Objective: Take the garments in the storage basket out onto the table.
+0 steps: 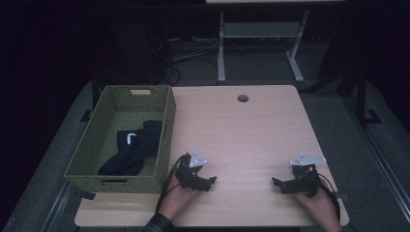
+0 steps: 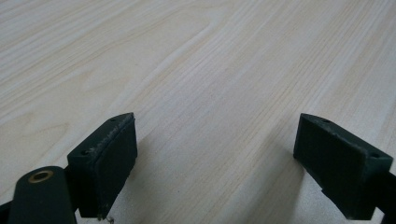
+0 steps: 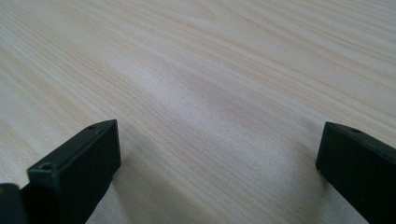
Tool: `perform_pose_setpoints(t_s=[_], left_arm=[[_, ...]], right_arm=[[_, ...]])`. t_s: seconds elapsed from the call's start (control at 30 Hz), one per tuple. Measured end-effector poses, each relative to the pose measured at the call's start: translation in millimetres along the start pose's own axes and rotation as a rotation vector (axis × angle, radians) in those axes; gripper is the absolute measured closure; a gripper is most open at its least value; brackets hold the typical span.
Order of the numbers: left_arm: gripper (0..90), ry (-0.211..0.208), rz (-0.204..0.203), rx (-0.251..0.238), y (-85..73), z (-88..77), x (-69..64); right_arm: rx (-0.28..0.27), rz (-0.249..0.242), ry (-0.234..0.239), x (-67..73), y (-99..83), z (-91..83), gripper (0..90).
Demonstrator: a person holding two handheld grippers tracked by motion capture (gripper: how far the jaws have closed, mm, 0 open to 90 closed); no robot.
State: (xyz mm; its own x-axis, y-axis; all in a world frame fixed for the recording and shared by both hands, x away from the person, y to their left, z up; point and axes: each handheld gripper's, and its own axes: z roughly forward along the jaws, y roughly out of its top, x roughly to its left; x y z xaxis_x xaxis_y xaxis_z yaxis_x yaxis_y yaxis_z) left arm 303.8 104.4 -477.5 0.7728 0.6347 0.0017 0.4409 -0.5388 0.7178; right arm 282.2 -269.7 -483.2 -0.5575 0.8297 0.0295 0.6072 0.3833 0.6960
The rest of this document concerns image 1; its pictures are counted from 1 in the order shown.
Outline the dark navy garment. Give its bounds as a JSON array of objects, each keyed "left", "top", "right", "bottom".
[{"left": 97, "top": 120, "right": 163, "bottom": 177}]

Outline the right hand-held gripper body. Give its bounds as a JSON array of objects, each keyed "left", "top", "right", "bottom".
[{"left": 288, "top": 153, "right": 328, "bottom": 199}]

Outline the green woven basket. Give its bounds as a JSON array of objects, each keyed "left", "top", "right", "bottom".
[{"left": 63, "top": 84, "right": 177, "bottom": 194}]

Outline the black metal stand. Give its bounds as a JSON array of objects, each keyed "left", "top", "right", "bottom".
[{"left": 337, "top": 64, "right": 383, "bottom": 128}]

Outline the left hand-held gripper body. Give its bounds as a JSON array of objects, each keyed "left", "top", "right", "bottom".
[{"left": 174, "top": 148, "right": 211, "bottom": 191}]

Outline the bundle of floor cables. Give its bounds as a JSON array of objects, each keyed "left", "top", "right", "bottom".
[{"left": 151, "top": 34, "right": 224, "bottom": 87}]

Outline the person's left hand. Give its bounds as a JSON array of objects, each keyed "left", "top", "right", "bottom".
[{"left": 159, "top": 175, "right": 200, "bottom": 222}]

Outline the person's right hand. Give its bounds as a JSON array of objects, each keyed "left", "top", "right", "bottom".
[{"left": 294, "top": 180, "right": 341, "bottom": 232}]

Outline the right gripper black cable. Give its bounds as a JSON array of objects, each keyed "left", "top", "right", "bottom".
[{"left": 313, "top": 173, "right": 342, "bottom": 223}]

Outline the white metal desk frame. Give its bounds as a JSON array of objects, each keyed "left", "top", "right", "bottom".
[{"left": 217, "top": 9, "right": 311, "bottom": 84}]

